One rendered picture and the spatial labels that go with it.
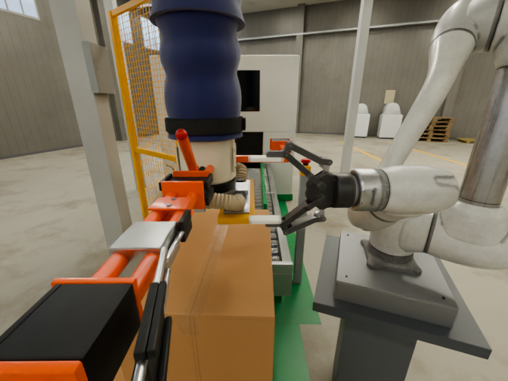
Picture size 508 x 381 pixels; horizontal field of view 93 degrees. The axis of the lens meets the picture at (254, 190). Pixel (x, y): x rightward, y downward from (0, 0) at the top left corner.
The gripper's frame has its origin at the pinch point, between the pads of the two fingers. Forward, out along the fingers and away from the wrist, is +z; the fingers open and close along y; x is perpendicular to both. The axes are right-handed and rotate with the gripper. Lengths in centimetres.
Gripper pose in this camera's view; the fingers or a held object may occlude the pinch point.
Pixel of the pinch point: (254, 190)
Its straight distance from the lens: 50.8
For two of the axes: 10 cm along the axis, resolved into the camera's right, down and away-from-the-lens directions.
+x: -0.1, -3.4, 9.4
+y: 0.0, 9.4, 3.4
